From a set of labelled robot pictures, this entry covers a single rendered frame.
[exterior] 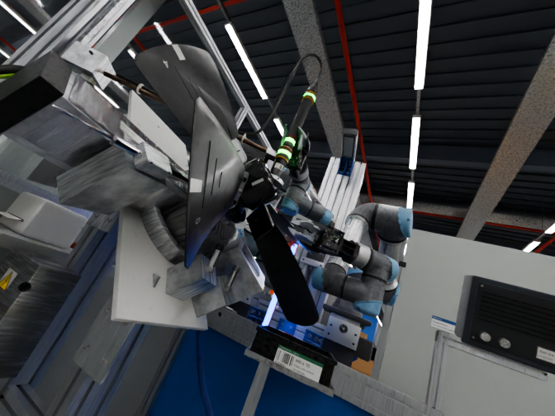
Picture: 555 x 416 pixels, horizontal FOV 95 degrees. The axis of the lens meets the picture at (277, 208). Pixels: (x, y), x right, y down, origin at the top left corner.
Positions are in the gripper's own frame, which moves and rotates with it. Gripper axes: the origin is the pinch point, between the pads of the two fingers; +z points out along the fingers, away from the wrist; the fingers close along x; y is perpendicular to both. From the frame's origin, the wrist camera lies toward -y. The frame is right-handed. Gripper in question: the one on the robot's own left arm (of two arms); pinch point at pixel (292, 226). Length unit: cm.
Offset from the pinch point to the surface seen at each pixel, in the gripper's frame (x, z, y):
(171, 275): 24.2, 24.2, 15.7
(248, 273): 18.0, 7.5, 5.1
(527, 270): -59, -193, -73
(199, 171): 7.1, 23.6, 42.9
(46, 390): 89, 54, -48
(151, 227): 16.5, 32.5, 16.1
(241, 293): 23.7, 6.6, 2.0
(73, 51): -18, 77, 3
